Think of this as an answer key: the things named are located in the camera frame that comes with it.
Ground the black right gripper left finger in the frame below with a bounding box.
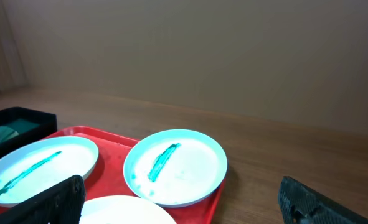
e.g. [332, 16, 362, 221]
[0, 175, 86, 224]

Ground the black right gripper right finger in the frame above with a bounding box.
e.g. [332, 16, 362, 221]
[278, 176, 368, 224]

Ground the white plate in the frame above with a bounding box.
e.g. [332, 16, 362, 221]
[79, 195, 176, 224]

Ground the white plate stained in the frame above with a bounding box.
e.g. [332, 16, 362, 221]
[0, 136, 99, 208]
[123, 129, 228, 208]

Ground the red plastic tray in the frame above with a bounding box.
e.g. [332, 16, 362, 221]
[0, 125, 227, 224]

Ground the black water basin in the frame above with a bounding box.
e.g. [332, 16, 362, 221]
[0, 107, 57, 158]

